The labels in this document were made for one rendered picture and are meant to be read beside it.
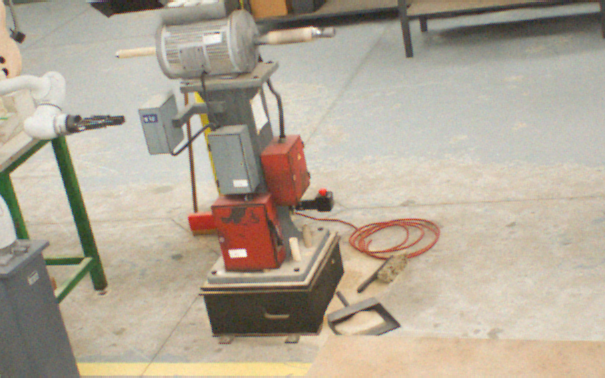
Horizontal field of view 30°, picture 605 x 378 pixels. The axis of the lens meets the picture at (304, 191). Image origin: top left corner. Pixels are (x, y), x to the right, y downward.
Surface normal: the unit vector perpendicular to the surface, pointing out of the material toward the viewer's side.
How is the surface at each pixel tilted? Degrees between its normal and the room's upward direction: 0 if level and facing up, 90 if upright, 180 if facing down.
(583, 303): 0
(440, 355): 0
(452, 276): 0
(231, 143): 90
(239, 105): 90
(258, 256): 91
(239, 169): 90
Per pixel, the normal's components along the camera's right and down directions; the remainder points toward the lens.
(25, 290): 0.90, 0.00
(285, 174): -0.28, 0.43
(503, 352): -0.18, -0.90
